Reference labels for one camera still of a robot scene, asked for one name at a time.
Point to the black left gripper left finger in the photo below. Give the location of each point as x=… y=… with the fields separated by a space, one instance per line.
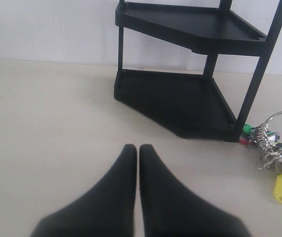
x=106 y=210

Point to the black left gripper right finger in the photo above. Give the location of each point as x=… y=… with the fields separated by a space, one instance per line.
x=170 y=209

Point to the keychain with yellow green tags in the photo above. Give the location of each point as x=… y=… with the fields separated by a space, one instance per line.
x=267 y=142

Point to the black corner shelf rack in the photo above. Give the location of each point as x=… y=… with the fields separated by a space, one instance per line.
x=192 y=105

